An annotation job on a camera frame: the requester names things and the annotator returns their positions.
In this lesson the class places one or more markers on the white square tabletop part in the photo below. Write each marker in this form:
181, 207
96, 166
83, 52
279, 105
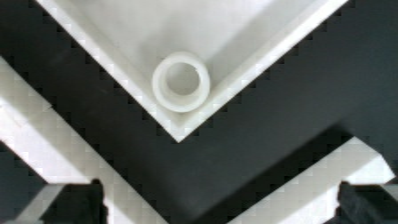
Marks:
187, 48

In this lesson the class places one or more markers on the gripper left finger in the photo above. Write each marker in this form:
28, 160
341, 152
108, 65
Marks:
66, 204

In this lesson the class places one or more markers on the white L-shaped obstacle fence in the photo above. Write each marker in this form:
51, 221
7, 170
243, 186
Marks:
53, 150

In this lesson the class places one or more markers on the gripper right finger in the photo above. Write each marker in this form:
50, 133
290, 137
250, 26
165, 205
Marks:
368, 204

